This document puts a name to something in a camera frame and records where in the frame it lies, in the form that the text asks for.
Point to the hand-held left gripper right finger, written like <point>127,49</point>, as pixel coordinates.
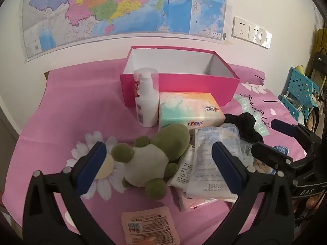
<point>227,169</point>

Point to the green plush toy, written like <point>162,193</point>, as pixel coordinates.
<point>150,155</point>

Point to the colourful wall map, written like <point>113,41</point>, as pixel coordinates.
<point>115,7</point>

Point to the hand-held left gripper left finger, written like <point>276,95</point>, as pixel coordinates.
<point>92,167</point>

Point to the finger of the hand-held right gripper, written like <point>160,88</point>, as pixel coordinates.
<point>281,127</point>
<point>268,154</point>

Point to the blue checked scrunchie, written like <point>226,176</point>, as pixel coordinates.
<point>279,148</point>

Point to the pink cardboard box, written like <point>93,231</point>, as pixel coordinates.
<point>194,86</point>

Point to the black scrunchie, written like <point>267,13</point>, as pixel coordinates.
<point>249,126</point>

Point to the white spray bottle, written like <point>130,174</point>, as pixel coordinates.
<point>146,102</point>

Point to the pink printed blanket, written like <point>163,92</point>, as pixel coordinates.
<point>63,112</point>

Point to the white printed packet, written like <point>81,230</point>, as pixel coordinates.
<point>182,168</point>

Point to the black handbag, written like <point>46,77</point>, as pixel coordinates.
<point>320,61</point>

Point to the blue plastic rack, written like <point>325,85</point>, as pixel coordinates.
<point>299,89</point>

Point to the clear plastic packet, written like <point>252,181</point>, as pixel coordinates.
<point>209,143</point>

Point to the white wall socket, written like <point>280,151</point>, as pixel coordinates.
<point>240,28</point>
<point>260,36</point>

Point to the pink sheet mask packet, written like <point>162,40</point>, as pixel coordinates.
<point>150,225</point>

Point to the pastel tissue pack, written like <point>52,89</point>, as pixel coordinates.
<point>189,109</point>

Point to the yellow garment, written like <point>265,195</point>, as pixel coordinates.
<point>320,43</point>

